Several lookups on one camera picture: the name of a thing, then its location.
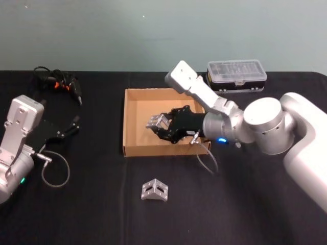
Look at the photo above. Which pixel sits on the shallow brown cardboard tray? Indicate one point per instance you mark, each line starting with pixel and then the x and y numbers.
pixel 138 122

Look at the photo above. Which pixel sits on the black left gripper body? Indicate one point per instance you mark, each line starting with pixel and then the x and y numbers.
pixel 46 131

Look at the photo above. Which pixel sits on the clear plastic case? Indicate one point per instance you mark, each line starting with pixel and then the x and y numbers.
pixel 236 74

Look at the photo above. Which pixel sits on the black table cloth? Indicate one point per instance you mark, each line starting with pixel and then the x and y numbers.
pixel 102 204

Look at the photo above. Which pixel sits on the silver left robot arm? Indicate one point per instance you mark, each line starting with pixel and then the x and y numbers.
pixel 18 132

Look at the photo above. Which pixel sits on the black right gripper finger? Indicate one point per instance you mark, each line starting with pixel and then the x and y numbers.
pixel 180 111
pixel 168 135

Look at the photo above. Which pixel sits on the silver metal corner bracket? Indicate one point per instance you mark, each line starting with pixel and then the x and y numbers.
pixel 155 122
pixel 153 191

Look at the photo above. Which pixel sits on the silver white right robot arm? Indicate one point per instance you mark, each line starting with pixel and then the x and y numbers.
pixel 265 127

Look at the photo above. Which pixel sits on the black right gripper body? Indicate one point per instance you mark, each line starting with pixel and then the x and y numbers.
pixel 190 125

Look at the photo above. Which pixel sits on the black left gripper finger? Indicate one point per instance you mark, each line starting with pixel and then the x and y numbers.
pixel 70 132
pixel 69 125

